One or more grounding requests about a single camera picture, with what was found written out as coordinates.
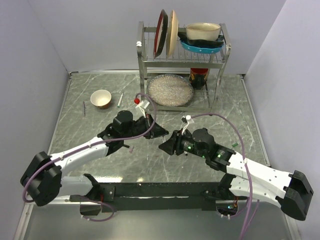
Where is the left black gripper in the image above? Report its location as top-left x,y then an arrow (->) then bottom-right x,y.
122,113 -> 169,140

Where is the beige plate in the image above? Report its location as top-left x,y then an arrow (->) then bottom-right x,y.
166,10 -> 179,59

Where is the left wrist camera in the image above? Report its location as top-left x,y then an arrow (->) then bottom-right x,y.
134,98 -> 150,117

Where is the red black plate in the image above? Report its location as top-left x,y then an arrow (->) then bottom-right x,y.
153,9 -> 168,59

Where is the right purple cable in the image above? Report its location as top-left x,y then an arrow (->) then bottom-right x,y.
189,112 -> 261,240

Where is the purple cable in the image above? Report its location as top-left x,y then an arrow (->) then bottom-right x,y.
189,112 -> 261,240
22,92 -> 158,223

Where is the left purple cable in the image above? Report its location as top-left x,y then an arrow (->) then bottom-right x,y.
22,92 -> 158,223

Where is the cream ceramic bowl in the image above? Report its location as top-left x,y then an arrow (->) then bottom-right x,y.
186,22 -> 221,41

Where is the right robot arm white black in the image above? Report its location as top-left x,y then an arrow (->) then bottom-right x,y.
159,128 -> 314,221

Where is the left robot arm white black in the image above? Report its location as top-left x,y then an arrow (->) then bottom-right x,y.
20,110 -> 169,207

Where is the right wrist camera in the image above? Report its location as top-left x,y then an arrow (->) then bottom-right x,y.
181,115 -> 194,125

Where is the small cream bowl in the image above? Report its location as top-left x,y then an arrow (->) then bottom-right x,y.
90,89 -> 112,109

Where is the red black mug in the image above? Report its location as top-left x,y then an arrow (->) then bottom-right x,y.
189,68 -> 209,90

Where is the purple thin pen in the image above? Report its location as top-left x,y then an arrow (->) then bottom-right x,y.
82,101 -> 86,116

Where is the speckled grey plate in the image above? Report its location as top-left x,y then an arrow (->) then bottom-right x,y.
146,74 -> 194,107

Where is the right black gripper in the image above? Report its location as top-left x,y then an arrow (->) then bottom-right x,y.
158,128 -> 208,159

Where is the green tipped white pen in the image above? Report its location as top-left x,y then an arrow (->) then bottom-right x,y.
117,93 -> 124,108

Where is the black dish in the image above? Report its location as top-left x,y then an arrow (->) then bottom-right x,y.
177,32 -> 224,49

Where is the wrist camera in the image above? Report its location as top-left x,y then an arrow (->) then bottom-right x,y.
134,98 -> 150,117
181,115 -> 194,125

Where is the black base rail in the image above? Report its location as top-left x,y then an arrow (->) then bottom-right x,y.
69,181 -> 248,216

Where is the steel dish rack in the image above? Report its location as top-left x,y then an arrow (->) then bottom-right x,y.
136,21 -> 232,112

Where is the blue dotted dish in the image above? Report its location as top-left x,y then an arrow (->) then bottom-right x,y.
180,41 -> 224,55

